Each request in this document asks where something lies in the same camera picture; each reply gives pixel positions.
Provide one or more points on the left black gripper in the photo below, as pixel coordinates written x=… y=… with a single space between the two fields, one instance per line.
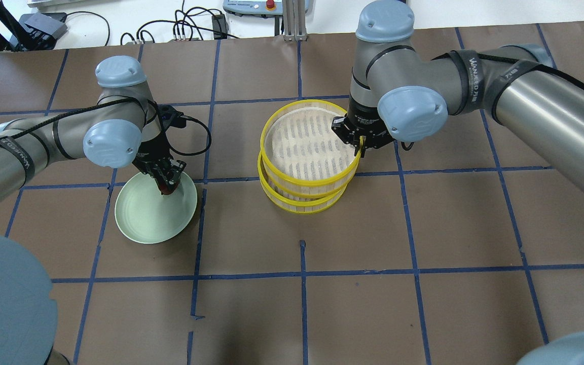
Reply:
x=153 y=150

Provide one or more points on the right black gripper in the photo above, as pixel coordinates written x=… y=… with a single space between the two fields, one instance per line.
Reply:
x=362 y=117

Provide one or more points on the yellow steamer basket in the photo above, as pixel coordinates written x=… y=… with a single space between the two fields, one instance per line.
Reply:
x=301 y=154
x=294 y=204

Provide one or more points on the brown steamed bun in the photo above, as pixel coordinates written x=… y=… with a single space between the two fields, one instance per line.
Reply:
x=167 y=190

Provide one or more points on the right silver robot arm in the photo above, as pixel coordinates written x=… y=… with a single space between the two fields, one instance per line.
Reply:
x=394 y=95

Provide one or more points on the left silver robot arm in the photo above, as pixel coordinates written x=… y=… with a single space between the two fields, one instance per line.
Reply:
x=125 y=127

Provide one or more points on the light green plate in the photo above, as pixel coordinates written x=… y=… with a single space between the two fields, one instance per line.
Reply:
x=144 y=215

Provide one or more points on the black power adapter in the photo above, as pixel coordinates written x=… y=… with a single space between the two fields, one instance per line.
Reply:
x=219 y=26

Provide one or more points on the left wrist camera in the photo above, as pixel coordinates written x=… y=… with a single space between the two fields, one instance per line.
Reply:
x=170 y=117

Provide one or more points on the aluminium frame post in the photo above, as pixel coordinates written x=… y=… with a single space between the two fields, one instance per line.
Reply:
x=294 y=20

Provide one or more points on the teach pendant near post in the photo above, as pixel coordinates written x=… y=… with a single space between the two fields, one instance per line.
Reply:
x=253 y=8

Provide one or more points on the black camera stand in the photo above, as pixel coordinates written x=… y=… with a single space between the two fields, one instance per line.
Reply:
x=38 y=31

